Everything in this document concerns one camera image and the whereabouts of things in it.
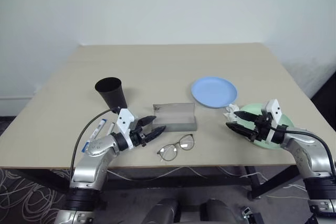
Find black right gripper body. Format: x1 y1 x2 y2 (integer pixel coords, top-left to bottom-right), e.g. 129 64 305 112
253 112 271 142

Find white tissue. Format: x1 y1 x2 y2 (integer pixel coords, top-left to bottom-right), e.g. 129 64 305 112
223 104 241 122

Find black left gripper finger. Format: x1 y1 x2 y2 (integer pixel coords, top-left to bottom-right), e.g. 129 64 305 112
134 115 158 130
144 125 167 144

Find small black floor device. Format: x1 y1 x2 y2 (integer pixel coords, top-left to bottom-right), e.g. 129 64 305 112
240 205 263 224

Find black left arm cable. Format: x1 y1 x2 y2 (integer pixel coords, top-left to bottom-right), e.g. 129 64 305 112
70 107 119 180

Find white cable under table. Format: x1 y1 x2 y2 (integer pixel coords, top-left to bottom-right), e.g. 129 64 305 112
107 166 266 183

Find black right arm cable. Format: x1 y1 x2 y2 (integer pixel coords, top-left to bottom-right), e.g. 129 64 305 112
271 126 336 180

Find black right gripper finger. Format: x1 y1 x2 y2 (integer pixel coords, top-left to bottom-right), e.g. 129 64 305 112
233 111 259 123
225 122 257 141

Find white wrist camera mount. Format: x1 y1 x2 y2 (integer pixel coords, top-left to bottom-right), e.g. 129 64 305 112
114 108 136 148
261 99 284 145

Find thin-framed round eyeglasses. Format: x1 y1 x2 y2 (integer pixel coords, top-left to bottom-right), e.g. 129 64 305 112
156 134 195 162

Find dark grey rounded shape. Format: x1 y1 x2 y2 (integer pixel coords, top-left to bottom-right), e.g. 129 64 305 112
199 198 238 224
143 198 182 224

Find white marker with blue print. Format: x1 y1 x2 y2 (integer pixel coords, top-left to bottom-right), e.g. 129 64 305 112
81 118 109 154

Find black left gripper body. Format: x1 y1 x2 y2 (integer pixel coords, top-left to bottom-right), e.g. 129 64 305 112
130 126 148 148

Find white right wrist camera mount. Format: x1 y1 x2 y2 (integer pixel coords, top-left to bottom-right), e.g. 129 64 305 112
261 99 284 145

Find grey glasses case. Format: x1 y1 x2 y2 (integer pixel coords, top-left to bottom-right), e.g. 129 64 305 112
152 102 197 133

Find light blue plate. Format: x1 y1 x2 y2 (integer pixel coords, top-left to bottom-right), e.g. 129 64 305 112
191 76 238 109

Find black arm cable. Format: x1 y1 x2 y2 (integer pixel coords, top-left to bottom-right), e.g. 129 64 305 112
70 107 119 180
271 126 336 180

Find black pen cup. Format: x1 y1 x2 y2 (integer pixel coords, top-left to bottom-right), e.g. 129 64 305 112
94 77 129 112

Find black table frame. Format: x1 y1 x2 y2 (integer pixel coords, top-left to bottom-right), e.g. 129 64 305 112
0 165 336 201

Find light green plate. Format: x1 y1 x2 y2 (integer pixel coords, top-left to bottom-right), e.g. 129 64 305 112
240 102 295 150

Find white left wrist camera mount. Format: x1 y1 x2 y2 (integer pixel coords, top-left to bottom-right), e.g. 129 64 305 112
114 108 136 148

